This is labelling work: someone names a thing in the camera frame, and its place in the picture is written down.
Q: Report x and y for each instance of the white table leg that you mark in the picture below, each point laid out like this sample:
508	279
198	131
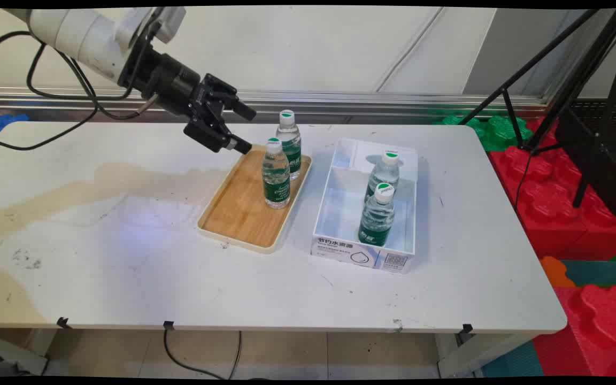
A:
474	355
14	350

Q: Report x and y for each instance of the black flat panel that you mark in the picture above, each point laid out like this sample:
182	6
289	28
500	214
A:
602	155

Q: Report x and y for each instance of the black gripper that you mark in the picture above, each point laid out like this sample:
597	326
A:
177	85

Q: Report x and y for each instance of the large red foam block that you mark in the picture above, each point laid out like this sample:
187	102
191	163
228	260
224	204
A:
554	203

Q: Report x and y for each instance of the white printed cardboard box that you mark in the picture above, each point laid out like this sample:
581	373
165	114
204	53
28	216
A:
364	251

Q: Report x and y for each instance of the bamboo tray with cream rim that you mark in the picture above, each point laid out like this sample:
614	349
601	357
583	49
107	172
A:
244	206

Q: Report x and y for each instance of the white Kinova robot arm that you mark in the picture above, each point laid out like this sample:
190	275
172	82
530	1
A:
81	37

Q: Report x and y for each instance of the blue foam block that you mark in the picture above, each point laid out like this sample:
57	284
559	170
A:
0	125

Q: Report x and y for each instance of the aluminium wall rail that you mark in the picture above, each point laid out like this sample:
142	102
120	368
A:
340	101

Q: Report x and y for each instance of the teal foam mat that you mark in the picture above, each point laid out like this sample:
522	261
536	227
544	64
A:
599	272

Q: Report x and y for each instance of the green foam block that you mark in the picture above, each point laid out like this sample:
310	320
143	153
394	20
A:
495	131

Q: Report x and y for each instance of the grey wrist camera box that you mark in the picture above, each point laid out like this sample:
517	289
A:
169	24

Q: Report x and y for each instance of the black tripod stand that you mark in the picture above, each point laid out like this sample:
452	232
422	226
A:
580	69

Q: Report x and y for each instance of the orange foam piece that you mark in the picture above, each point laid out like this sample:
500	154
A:
556	271

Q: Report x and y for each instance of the green label water bottle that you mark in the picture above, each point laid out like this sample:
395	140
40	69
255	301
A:
385	171
377	216
276	176
289	141

